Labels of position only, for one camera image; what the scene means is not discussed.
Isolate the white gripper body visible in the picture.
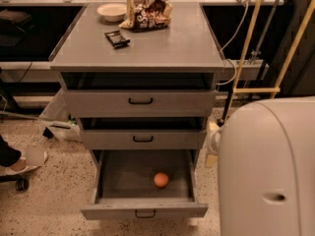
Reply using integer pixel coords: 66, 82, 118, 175
208, 128, 222, 155

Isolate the orange fruit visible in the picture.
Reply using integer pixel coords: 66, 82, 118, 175
154, 172, 169, 188

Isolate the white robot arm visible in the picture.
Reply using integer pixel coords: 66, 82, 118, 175
206, 96, 315, 236

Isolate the grey bottom drawer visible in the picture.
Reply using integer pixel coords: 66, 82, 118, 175
82, 149, 208, 220

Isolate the grey drawer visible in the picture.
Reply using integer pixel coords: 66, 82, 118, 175
80, 117, 206, 149
82, 149, 208, 220
62, 72, 216, 118

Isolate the grey drawer cabinet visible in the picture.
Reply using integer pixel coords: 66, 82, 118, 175
48, 2, 226, 164

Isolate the grey middle drawer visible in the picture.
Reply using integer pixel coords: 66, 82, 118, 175
80, 117, 206, 149

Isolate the grey top drawer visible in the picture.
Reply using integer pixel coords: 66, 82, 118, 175
62, 72, 216, 118

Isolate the black snack bar wrapper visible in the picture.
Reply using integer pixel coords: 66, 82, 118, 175
104, 30, 130, 48

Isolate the brown chip bag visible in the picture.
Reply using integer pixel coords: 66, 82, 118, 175
119, 0, 172, 31

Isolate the white bowl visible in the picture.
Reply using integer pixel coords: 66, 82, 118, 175
96, 3, 127, 23

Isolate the clear plastic bin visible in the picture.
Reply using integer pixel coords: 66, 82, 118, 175
39, 89, 81, 142

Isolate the white sneaker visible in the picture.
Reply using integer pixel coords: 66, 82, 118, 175
5, 151, 48, 176

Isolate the black chair caster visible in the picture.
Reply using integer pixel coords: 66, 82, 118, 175
0, 175, 30, 191

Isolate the black trouser leg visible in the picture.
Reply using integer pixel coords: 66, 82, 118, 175
0, 135, 22, 167

